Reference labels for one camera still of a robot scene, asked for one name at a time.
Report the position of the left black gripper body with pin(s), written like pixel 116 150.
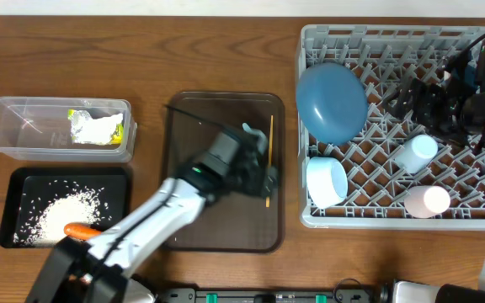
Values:
pixel 253 179

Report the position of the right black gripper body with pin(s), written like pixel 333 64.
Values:
pixel 434 112

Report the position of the light blue plastic knife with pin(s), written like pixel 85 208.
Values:
pixel 262 142

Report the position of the light blue cup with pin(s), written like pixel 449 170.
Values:
pixel 416 153

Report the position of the wooden chopstick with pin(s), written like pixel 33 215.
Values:
pixel 271 135

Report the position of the light blue bowl with rice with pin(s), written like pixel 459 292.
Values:
pixel 326 181

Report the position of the pink cup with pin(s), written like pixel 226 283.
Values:
pixel 426 201

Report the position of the dark blue plate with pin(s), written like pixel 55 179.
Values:
pixel 331 103

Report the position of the foil snack wrapper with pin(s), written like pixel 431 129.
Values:
pixel 76 124

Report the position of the white tissue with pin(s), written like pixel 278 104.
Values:
pixel 99 132

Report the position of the orange carrot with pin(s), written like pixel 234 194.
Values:
pixel 80 231

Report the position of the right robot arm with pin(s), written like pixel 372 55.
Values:
pixel 466 88

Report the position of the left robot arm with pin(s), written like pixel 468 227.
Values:
pixel 101 268

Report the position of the grey plastic dishwasher rack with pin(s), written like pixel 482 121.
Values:
pixel 382 56

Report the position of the brown serving tray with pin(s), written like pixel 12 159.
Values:
pixel 235 223

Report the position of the black tray bin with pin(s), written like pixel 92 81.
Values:
pixel 116 182

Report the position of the pile of white rice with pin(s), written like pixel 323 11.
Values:
pixel 46 208

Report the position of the clear plastic bin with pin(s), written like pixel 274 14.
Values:
pixel 57 129

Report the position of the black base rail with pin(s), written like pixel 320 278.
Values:
pixel 188 295

